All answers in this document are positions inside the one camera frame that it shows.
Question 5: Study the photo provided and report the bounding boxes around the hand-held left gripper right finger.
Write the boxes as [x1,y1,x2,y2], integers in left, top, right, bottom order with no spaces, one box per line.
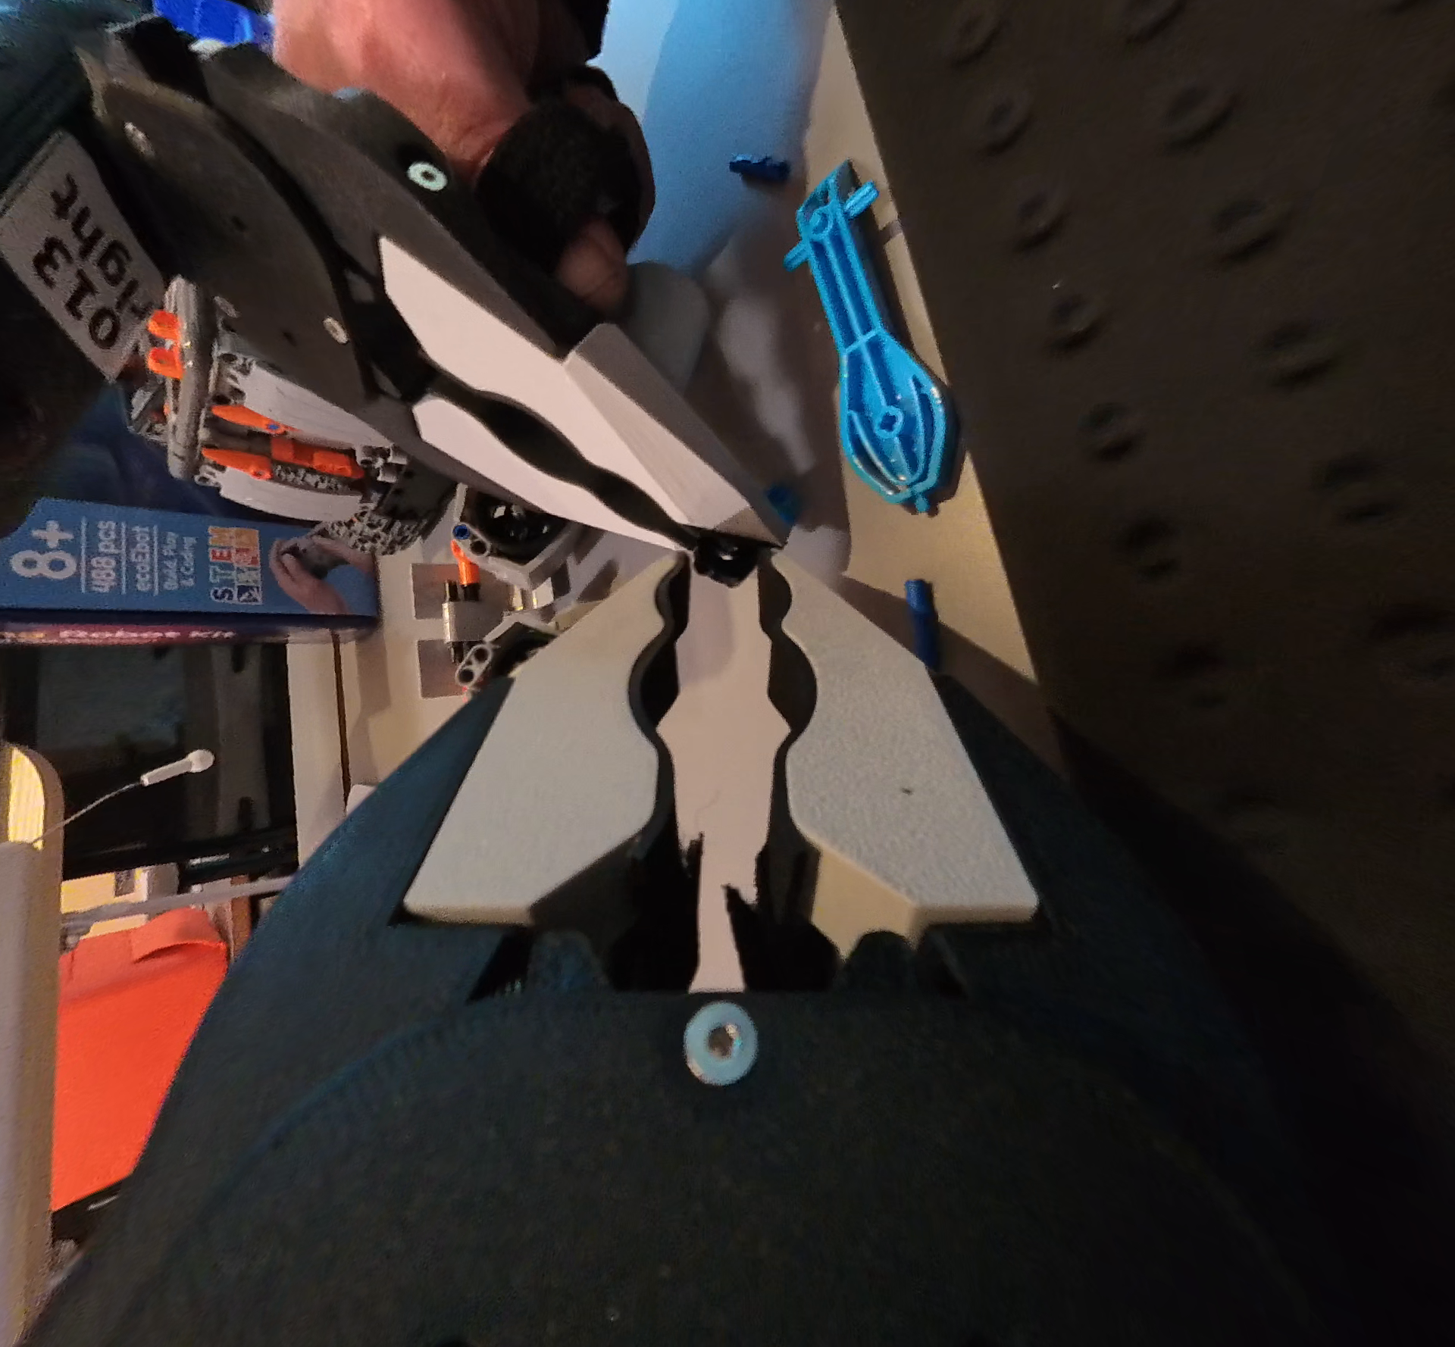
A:
[770,560,1040,952]

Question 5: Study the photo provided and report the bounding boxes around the orange box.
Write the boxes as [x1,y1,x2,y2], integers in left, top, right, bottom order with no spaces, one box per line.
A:
[51,906,231,1215]

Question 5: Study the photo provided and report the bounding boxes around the person's right hand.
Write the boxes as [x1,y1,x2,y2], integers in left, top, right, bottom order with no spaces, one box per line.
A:
[266,0,658,311]

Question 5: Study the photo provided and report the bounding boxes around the light blue brick separator tool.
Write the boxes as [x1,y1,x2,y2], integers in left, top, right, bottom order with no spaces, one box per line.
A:
[782,159,962,516]

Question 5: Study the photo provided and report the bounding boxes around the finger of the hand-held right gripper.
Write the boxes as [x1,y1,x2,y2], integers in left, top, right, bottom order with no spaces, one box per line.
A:
[409,389,701,555]
[378,232,793,550]

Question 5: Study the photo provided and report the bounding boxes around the blue plastic bin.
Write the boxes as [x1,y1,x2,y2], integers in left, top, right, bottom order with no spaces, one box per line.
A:
[150,0,277,54]

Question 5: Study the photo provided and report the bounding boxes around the large grey orange toy vehicle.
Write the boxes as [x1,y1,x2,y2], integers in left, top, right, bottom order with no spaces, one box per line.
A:
[128,305,457,560]

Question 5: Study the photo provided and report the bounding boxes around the blue toy kit box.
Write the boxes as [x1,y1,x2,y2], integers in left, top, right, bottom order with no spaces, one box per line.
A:
[0,496,380,647]

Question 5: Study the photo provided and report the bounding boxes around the pale wooden board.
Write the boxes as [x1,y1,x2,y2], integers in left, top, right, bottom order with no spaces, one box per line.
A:
[0,740,65,1305]

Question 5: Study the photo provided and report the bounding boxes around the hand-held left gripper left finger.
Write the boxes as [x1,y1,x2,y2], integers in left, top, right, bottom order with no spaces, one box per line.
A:
[402,554,690,924]

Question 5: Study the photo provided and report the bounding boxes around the white cable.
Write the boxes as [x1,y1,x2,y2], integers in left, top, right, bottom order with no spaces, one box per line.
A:
[27,746,218,848]

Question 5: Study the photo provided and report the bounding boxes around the grey orange twin-motor toy assembly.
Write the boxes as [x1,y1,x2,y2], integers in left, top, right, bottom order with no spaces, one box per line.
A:
[409,481,638,696]

